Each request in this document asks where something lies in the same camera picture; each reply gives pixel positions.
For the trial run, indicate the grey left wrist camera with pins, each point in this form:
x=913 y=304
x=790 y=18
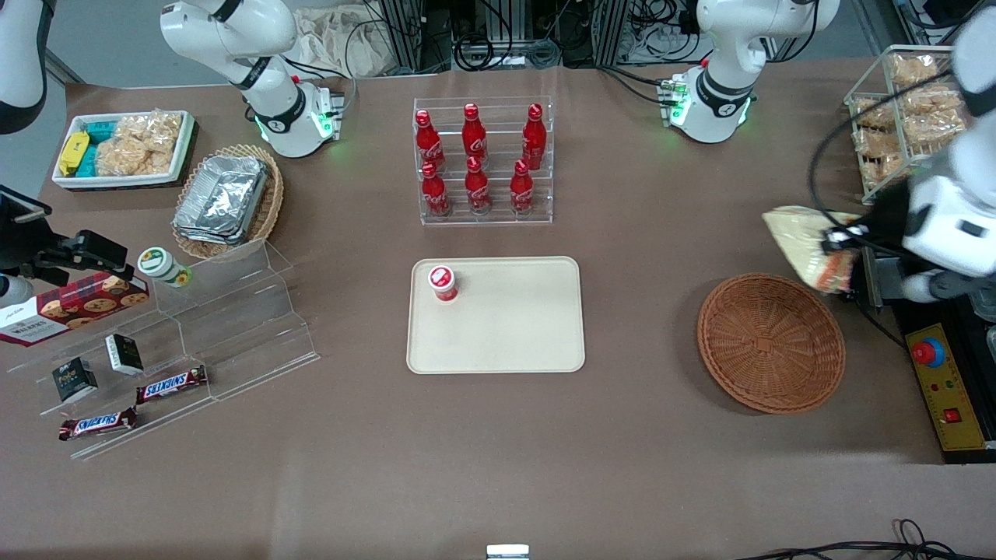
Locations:
x=934 y=288

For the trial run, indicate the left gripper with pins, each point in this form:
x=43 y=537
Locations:
x=887 y=213

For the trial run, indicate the teal snack packet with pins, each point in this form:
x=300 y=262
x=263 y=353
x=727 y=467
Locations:
x=89 y=162
x=99 y=131

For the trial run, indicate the round brown wicker basket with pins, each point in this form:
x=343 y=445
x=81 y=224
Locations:
x=770 y=342

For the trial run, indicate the cream plastic tray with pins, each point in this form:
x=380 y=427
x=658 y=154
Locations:
x=506 y=327

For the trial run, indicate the packaged rice cracker snack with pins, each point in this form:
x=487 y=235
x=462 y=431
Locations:
x=930 y=131
x=875 y=141
x=914 y=70
x=934 y=101
x=875 y=113
x=883 y=169

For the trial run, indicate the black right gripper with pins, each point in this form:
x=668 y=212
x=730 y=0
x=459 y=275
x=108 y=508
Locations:
x=22 y=253

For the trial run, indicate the clear acrylic stepped shelf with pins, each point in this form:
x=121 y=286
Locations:
x=241 y=327

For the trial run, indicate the beige crumpled cloth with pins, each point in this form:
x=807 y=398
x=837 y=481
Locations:
x=334 y=43

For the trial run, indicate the green lid white cup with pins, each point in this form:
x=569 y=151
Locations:
x=159 y=263

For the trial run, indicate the yellow snack packet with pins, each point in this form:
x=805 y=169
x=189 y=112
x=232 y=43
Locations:
x=74 y=152

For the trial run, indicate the clear bag fried snacks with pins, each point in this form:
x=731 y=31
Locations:
x=156 y=131
x=128 y=159

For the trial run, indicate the black sealing machine yellow panel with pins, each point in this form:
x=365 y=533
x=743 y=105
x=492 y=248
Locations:
x=945 y=397

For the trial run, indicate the clear acrylic bottle rack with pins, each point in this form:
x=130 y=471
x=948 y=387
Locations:
x=482 y=219

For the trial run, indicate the red tartan cookie box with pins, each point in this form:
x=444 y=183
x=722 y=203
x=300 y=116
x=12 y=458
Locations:
x=70 y=307

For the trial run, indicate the small black snack box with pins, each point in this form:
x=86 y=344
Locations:
x=124 y=354
x=75 y=379

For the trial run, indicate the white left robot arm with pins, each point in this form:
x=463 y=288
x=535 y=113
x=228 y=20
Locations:
x=724 y=47

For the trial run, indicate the aluminium foil container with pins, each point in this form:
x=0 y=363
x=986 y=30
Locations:
x=202 y=236
x=226 y=190

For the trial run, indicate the steel food container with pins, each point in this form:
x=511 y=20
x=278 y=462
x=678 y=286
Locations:
x=984 y=307
x=992 y=344

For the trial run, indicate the Snickers chocolate bar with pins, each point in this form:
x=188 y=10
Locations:
x=97 y=424
x=171 y=385

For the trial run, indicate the white rectangular plastic bin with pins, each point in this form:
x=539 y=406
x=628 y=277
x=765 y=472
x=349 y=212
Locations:
x=117 y=180

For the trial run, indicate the triangle sandwich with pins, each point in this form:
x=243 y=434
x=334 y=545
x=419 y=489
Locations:
x=801 y=241

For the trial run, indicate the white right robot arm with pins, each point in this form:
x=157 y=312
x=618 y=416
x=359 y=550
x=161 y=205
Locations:
x=264 y=85

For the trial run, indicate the oval tan wicker basket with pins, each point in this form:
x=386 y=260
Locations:
x=272 y=194

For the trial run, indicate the red lid yogurt cup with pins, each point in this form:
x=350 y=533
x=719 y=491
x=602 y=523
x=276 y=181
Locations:
x=442 y=281

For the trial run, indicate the red cola bottle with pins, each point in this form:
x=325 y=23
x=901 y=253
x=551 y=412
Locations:
x=534 y=140
x=473 y=136
x=434 y=194
x=477 y=190
x=428 y=144
x=521 y=194

